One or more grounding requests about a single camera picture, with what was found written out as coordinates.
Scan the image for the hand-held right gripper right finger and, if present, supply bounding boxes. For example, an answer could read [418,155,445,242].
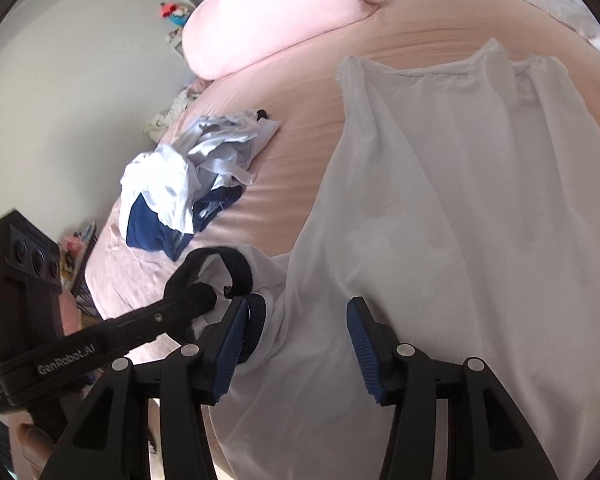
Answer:
[346,296,561,480]

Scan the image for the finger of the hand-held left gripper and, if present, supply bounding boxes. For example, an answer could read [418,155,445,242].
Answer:
[104,282,218,361]

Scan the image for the white shelf rack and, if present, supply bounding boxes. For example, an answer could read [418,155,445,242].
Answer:
[166,25,186,58]

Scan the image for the pink sheeted bed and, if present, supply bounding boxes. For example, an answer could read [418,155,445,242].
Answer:
[82,0,600,480]

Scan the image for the white garment with navy cuff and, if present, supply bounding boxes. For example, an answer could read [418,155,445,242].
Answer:
[177,109,282,187]

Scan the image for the pink pillow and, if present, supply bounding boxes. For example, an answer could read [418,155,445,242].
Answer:
[181,0,388,80]

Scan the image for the white shirt with navy trim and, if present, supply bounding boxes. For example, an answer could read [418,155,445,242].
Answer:
[162,37,600,480]

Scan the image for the white t-shirt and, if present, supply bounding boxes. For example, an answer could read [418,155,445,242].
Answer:
[119,144,203,235]

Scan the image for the dark navy striped shorts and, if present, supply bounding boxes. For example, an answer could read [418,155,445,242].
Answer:
[192,185,244,233]

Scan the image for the navy blue garment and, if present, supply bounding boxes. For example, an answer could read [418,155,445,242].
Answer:
[125,192,191,262]

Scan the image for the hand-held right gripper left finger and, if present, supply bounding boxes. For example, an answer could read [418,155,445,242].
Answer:
[50,296,254,480]

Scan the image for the pile of pale clothes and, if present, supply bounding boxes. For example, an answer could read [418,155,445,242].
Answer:
[144,87,201,143]

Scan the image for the person's left hand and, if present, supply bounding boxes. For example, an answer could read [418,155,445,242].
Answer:
[11,422,56,467]

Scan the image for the pale pink quilt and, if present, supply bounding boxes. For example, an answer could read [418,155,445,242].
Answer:
[510,0,600,61]

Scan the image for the red blue plush toy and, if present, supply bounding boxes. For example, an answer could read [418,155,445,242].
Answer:
[159,1,191,26]

